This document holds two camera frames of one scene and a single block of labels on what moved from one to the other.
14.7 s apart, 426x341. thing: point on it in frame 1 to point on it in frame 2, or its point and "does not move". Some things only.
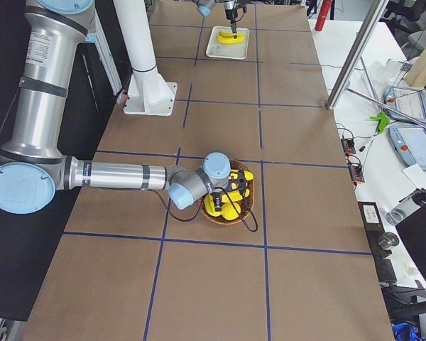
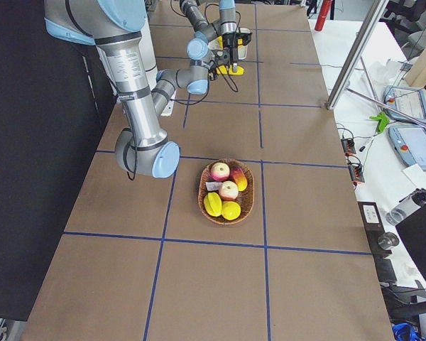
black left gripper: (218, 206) to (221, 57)
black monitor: (420, 232) does not move
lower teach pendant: (416, 145) does not move
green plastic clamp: (383, 118) does not move
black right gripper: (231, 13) to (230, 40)
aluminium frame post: (370, 22) does not move
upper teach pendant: (411, 101) does not move
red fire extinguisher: (326, 8) does not move
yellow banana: (228, 211) to (224, 70)
